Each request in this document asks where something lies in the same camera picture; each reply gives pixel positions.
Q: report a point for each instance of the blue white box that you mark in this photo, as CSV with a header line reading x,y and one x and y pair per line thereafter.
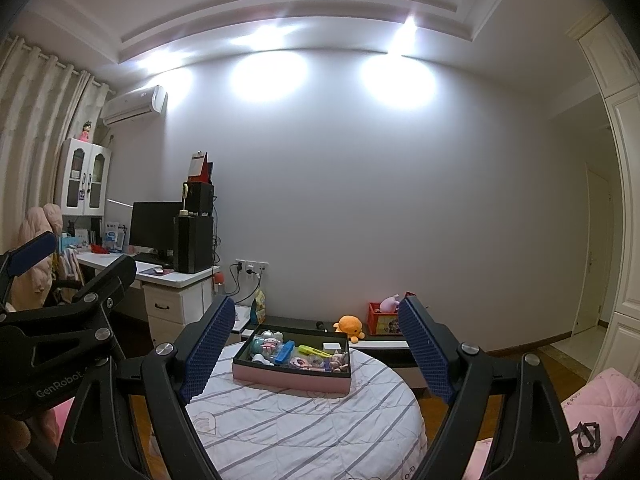
x,y
114,240

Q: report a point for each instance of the white desk with drawers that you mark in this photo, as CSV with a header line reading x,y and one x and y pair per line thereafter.
x,y
175,300

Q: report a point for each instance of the white air conditioner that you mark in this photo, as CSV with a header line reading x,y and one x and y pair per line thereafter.
x,y
132,105

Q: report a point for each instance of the pink quilt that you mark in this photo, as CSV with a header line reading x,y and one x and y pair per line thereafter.
x,y
600,410

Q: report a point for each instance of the beige handheld fan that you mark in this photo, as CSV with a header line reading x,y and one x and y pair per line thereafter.
x,y
185,200

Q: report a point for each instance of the black computer monitor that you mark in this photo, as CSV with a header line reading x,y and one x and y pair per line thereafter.
x,y
152,225

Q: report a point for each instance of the black office chair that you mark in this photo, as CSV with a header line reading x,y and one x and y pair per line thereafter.
x,y
62,287

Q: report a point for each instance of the beige curtain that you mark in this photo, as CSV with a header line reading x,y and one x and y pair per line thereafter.
x,y
40,110

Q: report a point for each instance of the red desk item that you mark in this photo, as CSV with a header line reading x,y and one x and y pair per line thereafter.
x,y
97,248

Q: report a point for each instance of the black keyboard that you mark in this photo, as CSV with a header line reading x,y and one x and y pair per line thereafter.
x,y
147,258

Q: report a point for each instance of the pink down jacket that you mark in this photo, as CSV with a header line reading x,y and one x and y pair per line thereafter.
x,y
35,280

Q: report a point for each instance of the small black speaker box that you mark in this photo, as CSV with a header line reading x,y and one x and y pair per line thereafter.
x,y
200,197

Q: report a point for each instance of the yellow highlighter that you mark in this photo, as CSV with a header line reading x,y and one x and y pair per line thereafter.
x,y
315,350

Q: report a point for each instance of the pink box with black rim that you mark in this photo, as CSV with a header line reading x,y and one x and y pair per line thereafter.
x,y
280,377

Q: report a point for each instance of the white desk lamp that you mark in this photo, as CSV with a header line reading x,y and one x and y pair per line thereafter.
x,y
120,202

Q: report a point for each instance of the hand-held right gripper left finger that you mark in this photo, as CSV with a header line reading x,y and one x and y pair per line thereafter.
x,y
210,345

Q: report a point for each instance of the white plush toy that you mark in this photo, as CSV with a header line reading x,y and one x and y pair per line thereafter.
x,y
269,334

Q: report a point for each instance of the small beige doll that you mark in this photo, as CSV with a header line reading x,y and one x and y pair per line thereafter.
x,y
340,360

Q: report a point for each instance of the white plastic bottle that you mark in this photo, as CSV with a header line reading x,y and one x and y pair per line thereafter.
x,y
259,358

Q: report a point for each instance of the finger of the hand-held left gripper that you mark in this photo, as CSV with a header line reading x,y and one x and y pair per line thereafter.
x,y
107,280
35,252

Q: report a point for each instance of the orange plush octopus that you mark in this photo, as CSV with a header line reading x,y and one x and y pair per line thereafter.
x,y
348,326

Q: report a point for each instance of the black frame object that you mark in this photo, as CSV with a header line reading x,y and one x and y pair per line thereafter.
x,y
578,439

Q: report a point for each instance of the yellow snack bag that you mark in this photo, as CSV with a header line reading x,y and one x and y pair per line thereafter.
x,y
259,307

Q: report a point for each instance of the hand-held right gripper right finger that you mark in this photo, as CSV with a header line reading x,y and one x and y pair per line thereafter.
x,y
425,345

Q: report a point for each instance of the clear bottle with orange cap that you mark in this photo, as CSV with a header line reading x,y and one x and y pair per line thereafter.
x,y
219,285

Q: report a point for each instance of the red printed crate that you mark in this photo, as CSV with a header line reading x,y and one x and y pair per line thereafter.
x,y
382,322

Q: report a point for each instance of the black computer tower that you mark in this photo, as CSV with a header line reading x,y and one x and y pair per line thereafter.
x,y
192,245

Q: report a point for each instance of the bright blue plastic item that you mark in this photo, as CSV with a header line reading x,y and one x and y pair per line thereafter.
x,y
284,352

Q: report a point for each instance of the teal round case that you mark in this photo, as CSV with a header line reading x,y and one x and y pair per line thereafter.
x,y
259,344

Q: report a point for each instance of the pink plush toy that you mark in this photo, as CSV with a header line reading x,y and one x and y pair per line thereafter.
x,y
389,304

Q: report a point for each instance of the white wardrobe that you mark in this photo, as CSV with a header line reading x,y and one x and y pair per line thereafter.
x,y
620,160

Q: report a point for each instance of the small pink doll figure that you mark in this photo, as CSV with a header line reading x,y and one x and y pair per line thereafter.
x,y
85,132

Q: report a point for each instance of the white glass door cabinet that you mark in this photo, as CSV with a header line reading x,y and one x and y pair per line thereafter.
x,y
85,180

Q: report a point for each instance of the small white box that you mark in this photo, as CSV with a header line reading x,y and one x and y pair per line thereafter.
x,y
330,346

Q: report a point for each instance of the white wall socket strip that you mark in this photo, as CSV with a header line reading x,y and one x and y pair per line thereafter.
x,y
250,266

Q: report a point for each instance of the red desk calendar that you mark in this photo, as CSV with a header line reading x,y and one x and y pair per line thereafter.
x,y
200,170

